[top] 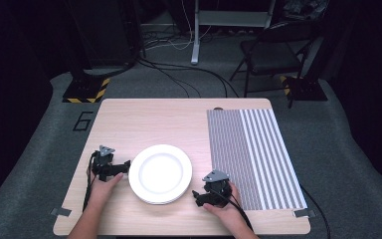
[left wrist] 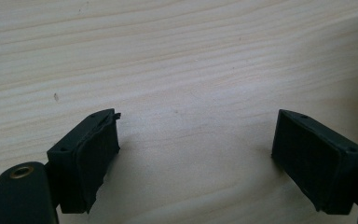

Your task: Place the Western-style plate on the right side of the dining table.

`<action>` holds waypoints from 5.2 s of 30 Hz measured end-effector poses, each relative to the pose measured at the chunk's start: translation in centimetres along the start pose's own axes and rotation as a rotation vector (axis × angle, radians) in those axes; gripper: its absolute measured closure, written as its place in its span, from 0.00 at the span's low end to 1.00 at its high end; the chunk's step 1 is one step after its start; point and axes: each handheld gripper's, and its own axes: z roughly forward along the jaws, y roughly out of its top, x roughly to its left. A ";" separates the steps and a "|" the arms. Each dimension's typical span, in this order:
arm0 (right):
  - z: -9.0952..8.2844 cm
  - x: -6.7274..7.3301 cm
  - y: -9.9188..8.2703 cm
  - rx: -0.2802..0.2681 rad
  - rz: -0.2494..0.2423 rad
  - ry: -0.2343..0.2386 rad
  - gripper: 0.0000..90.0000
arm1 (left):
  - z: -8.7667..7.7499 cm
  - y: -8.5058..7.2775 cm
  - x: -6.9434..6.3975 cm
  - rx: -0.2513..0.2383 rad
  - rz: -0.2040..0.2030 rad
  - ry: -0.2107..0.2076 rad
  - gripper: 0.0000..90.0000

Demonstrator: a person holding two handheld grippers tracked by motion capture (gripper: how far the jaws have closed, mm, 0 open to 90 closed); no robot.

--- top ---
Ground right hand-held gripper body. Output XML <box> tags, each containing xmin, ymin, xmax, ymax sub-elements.
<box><xmin>202</xmin><ymin>169</ymin><xmax>233</xmax><ymax>208</ymax></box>

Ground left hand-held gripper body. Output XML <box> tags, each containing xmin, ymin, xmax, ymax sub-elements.
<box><xmin>92</xmin><ymin>144</ymin><xmax>122</xmax><ymax>182</ymax></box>

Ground person's right hand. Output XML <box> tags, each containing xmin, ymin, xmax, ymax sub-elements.
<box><xmin>202</xmin><ymin>182</ymin><xmax>247</xmax><ymax>230</ymax></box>

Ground person's left hand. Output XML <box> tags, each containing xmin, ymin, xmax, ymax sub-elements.
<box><xmin>87</xmin><ymin>168</ymin><xmax>124</xmax><ymax>208</ymax></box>

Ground grey striped placemat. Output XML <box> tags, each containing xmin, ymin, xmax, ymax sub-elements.
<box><xmin>206</xmin><ymin>108</ymin><xmax>308</xmax><ymax>212</ymax></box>

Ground hazard-striped black stand base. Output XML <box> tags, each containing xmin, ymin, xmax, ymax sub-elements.
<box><xmin>62</xmin><ymin>77</ymin><xmax>111</xmax><ymax>104</ymax></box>
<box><xmin>280</xmin><ymin>75</ymin><xmax>329</xmax><ymax>102</ymax></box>

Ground black cabinet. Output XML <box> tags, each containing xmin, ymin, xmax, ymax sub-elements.
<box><xmin>68</xmin><ymin>0</ymin><xmax>144</xmax><ymax>69</ymax></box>

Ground white metal stand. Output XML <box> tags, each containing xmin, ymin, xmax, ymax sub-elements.
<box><xmin>190</xmin><ymin>0</ymin><xmax>277</xmax><ymax>66</ymax></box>

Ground black folding chair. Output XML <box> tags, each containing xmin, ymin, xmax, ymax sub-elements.
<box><xmin>229</xmin><ymin>21</ymin><xmax>316</xmax><ymax>99</ymax></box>

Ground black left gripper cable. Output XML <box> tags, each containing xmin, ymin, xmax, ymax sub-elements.
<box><xmin>83</xmin><ymin>151</ymin><xmax>97</xmax><ymax>212</ymax></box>

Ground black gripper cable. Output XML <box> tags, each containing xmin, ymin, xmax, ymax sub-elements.
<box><xmin>212</xmin><ymin>188</ymin><xmax>255</xmax><ymax>232</ymax></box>
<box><xmin>83</xmin><ymin>151</ymin><xmax>97</xmax><ymax>212</ymax></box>

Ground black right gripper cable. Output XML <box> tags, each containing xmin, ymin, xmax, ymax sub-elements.
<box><xmin>212</xmin><ymin>188</ymin><xmax>255</xmax><ymax>232</ymax></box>

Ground black cable beside table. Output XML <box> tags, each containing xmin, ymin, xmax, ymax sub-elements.
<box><xmin>299</xmin><ymin>184</ymin><xmax>332</xmax><ymax>239</ymax></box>

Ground black floor cables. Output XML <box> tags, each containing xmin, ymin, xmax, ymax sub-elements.
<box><xmin>136</xmin><ymin>57</ymin><xmax>241</xmax><ymax>100</ymax></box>

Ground white floor cable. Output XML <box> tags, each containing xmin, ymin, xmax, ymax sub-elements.
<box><xmin>144</xmin><ymin>0</ymin><xmax>214</xmax><ymax>52</ymax></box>

